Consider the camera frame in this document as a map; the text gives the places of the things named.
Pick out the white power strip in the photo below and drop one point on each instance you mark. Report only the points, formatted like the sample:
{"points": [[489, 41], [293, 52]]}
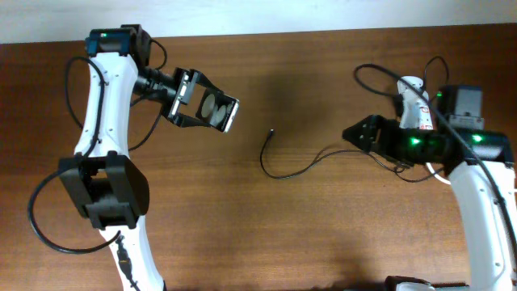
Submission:
{"points": [[416, 113]]}

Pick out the black Samsung Galaxy smartphone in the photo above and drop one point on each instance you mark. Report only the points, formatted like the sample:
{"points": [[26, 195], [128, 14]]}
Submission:
{"points": [[218, 110]]}

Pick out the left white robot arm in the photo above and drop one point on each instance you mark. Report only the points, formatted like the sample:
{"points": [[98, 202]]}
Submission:
{"points": [[104, 184]]}

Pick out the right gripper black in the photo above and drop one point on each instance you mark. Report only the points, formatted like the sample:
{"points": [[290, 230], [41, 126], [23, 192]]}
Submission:
{"points": [[393, 148]]}

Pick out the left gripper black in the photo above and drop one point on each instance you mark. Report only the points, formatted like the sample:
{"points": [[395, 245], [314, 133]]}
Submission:
{"points": [[182, 86]]}

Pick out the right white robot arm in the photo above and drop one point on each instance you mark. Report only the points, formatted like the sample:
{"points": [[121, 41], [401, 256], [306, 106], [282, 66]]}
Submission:
{"points": [[479, 165]]}

